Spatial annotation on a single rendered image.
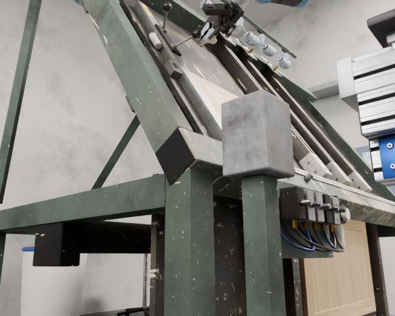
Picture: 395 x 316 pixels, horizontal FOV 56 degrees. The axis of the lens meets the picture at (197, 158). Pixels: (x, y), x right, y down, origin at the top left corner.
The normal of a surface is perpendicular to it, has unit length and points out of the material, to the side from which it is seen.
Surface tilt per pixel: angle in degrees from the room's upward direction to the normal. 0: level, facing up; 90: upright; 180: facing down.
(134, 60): 90
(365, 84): 90
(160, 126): 90
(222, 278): 90
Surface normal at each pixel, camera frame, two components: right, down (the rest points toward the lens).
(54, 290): 0.42, -0.18
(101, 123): 0.76, -0.18
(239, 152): -0.67, -0.18
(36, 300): -0.08, -0.19
